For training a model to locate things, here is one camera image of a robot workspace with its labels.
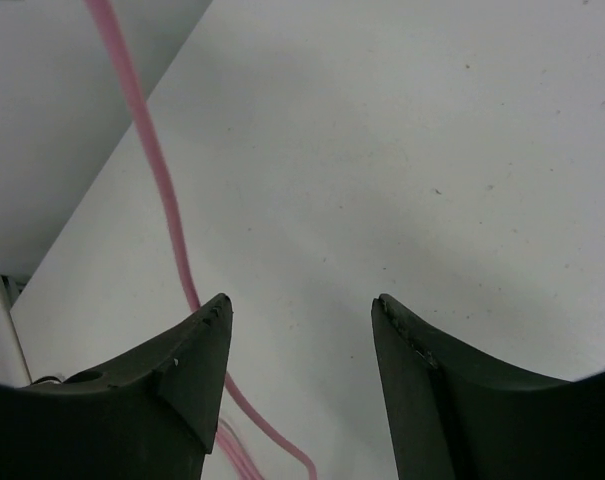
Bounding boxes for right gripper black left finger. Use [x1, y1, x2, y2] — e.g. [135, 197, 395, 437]
[0, 294, 233, 479]

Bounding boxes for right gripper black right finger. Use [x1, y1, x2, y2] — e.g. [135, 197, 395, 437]
[371, 294, 605, 479]

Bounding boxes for pink wired headphones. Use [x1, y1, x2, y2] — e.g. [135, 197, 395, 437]
[86, 1, 318, 479]

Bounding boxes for aluminium table frame rail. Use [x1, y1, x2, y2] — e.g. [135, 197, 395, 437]
[0, 275, 32, 387]

